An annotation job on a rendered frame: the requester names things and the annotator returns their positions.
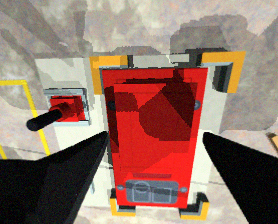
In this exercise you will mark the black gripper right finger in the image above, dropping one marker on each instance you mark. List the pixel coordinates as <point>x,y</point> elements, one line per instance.
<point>250,175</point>

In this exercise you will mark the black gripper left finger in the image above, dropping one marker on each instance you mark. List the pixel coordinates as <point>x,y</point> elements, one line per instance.
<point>52,189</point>

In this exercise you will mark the yellow rectangular frame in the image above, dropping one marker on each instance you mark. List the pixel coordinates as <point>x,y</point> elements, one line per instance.
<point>29,96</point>

